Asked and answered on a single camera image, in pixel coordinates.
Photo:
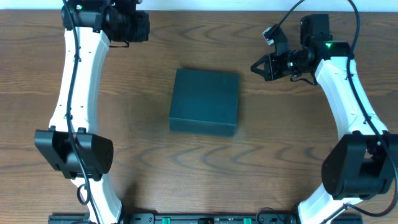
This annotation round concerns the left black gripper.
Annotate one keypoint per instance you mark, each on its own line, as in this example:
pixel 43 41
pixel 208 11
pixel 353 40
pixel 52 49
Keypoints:
pixel 140 26

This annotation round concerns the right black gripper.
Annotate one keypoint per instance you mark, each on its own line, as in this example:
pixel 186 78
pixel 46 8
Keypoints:
pixel 270 67

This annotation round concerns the dark green box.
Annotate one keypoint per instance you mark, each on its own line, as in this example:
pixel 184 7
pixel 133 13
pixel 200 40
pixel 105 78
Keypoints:
pixel 204 102

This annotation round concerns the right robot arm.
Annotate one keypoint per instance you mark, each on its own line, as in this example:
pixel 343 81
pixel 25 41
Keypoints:
pixel 363 163

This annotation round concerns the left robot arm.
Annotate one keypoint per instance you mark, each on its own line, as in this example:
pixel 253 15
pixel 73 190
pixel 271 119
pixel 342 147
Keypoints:
pixel 71 144

